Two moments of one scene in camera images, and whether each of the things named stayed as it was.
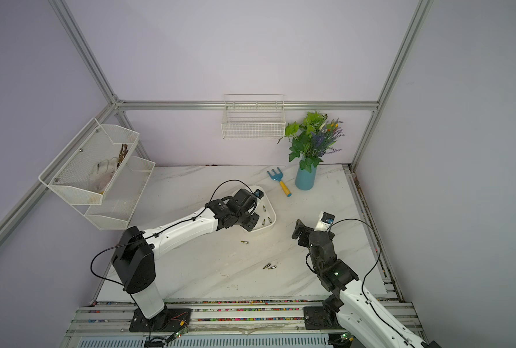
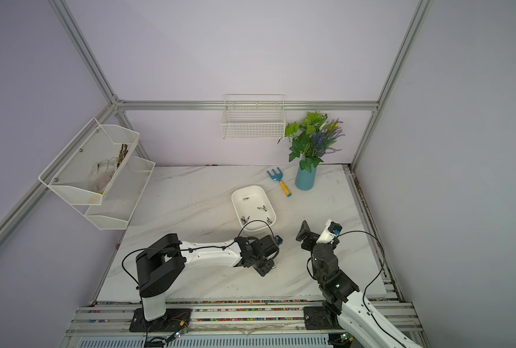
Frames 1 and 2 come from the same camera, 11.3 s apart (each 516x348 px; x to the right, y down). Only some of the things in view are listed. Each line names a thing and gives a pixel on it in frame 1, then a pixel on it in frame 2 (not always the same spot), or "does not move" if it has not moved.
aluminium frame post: (88, 54) does not move
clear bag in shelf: (102, 172) does not move
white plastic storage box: (265, 209) does not move
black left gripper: (249, 226) to (266, 269)
